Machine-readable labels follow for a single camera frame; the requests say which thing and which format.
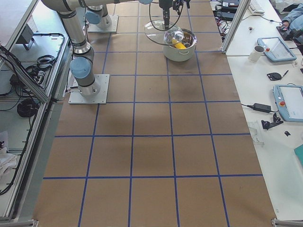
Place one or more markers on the glass pot lid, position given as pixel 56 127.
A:
pixel 155 31

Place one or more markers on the yellow corn cob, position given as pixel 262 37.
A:
pixel 177 44

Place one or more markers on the person blue sleeve forearm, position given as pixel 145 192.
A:
pixel 295 18

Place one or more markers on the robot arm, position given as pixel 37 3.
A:
pixel 81 66

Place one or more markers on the pale green cooking pot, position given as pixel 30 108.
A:
pixel 179 55

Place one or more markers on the person hand on mouse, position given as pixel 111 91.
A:
pixel 286 24

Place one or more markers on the diagonal aluminium strut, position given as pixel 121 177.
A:
pixel 235 24

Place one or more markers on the white keyboard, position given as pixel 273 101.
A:
pixel 255 8

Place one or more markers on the white mug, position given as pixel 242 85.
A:
pixel 256 53

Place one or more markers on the upper teach pendant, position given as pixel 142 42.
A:
pixel 276 49

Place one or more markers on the teach pendant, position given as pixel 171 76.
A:
pixel 276 49
pixel 289 101

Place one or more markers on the black round disc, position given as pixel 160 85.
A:
pixel 274 76

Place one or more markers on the black power adapter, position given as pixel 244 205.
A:
pixel 262 108

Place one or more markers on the clear plastic holder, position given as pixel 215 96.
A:
pixel 255 133

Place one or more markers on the grey box on stand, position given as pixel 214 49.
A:
pixel 26 37

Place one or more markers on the lower teach pendant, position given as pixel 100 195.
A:
pixel 289 101

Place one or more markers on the white crumpled cloth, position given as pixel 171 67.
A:
pixel 8 161

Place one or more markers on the black bracket part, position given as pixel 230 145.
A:
pixel 268 125

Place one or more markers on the left aluminium frame rail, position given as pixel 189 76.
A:
pixel 21 134

